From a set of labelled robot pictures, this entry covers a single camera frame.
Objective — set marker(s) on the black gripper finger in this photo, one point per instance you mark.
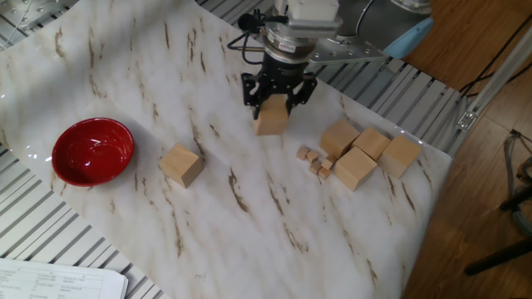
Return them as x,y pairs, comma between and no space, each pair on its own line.
307,89
251,91

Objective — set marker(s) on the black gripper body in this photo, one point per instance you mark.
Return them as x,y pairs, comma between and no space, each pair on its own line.
282,76

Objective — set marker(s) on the large wooden cube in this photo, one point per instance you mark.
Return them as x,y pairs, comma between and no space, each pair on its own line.
272,122
399,157
354,168
371,143
180,166
338,139

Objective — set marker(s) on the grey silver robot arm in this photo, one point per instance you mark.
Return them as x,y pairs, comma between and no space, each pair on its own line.
374,25

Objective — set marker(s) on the white printed paper stack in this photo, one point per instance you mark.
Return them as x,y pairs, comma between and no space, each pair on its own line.
54,280

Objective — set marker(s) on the small wooden cube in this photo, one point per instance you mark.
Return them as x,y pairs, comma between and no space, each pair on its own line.
328,163
302,153
324,173
312,156
315,167

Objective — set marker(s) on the white marble pattern board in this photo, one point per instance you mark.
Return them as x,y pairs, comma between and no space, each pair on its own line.
249,228

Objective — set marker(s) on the red glossy bowl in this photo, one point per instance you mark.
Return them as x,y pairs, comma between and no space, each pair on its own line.
92,151

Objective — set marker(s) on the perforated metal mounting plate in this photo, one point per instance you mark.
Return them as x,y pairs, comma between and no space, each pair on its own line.
33,12

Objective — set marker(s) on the black stand legs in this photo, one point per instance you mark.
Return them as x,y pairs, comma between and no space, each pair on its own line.
498,257

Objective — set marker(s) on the white wrist mount housing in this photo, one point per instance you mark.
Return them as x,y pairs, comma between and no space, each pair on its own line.
311,10

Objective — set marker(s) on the aluminium frame rail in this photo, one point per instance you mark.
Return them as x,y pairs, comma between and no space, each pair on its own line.
494,83

